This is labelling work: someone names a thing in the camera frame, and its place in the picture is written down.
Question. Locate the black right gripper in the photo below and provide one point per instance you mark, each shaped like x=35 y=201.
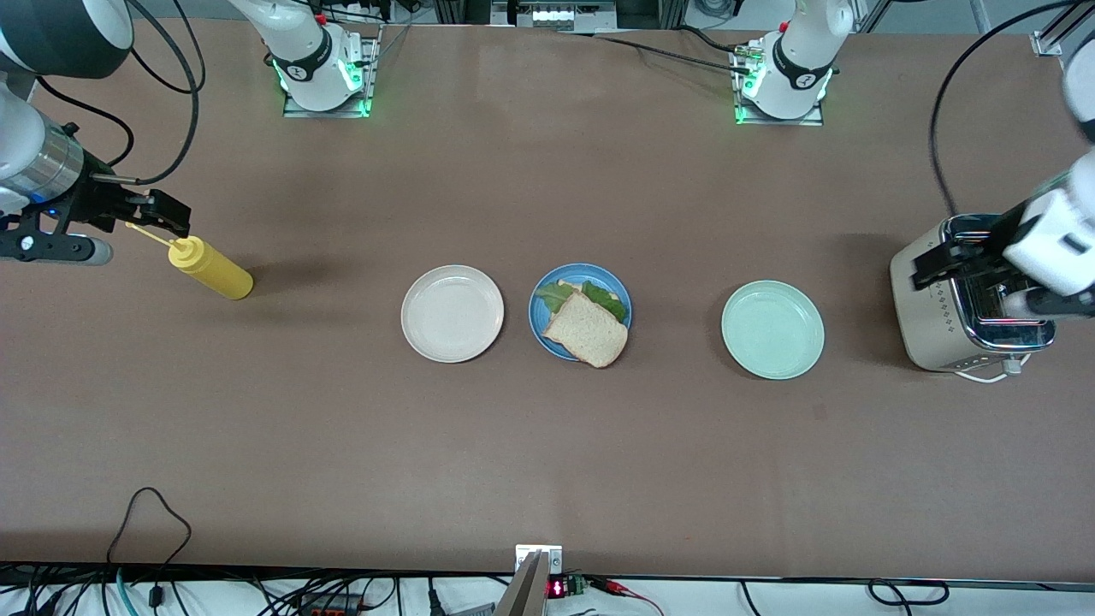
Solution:
x=96 y=204

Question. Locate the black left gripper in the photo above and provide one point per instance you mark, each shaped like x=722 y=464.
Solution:
x=985 y=240

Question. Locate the yellow mustard squeeze bottle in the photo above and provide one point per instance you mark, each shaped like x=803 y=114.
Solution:
x=214 y=274

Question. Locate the toasted bread slice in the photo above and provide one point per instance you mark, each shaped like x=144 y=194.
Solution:
x=566 y=283
x=586 y=334

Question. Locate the green lettuce leaf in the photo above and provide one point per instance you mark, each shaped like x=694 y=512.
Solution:
x=552 y=295

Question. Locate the pale green round plate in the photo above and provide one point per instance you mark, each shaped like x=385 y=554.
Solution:
x=772 y=329

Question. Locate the beige round plate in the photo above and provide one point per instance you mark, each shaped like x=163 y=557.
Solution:
x=453 y=314

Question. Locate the blue round plate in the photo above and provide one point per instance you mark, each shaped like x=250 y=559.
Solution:
x=537 y=321

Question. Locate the beige chrome toaster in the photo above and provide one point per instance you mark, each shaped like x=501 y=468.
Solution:
x=928 y=325

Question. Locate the electronics box with white lights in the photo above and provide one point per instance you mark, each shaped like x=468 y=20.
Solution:
x=556 y=15

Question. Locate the red clip lead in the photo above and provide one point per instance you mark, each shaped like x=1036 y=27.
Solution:
x=620 y=589

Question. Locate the circuit board with red display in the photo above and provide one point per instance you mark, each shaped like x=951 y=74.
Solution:
x=558 y=588

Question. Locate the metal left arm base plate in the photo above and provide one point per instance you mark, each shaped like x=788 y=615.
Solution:
x=774 y=121

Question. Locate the aluminium frame corner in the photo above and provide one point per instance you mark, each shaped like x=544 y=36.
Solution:
x=1048 y=43

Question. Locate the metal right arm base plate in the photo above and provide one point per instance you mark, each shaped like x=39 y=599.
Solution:
x=370 y=77

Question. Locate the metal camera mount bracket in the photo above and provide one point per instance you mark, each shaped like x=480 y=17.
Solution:
x=530 y=590

